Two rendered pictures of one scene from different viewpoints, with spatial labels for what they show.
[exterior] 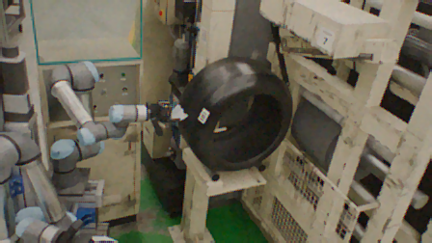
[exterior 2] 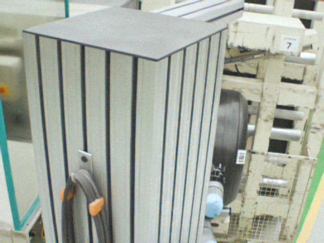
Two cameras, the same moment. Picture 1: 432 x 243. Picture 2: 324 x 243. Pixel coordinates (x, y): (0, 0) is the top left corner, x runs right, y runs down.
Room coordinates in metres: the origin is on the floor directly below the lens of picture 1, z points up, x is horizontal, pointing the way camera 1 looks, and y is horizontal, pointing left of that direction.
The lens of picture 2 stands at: (0.98, 1.49, 2.19)
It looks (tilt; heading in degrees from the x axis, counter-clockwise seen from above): 28 degrees down; 303
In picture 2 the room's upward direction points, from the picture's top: 5 degrees clockwise
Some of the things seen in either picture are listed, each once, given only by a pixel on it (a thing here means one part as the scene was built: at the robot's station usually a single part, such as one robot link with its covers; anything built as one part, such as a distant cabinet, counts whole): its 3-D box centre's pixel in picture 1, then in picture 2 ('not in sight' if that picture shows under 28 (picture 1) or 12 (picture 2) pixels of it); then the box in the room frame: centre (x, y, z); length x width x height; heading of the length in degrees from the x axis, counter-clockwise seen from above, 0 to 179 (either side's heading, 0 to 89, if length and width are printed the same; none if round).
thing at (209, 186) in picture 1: (201, 168); (193, 217); (1.82, 0.05, 0.84); 0.36 x 0.09 x 0.06; 29
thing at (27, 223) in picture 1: (35, 230); not in sight; (1.05, 0.60, 1.04); 0.11 x 0.08 x 0.09; 72
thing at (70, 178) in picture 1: (65, 172); not in sight; (1.71, 0.77, 0.77); 0.15 x 0.15 x 0.10
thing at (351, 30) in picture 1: (315, 17); (241, 30); (1.91, -0.40, 1.71); 0.61 x 0.25 x 0.15; 29
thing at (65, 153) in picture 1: (65, 153); not in sight; (1.72, 0.76, 0.88); 0.13 x 0.12 x 0.14; 135
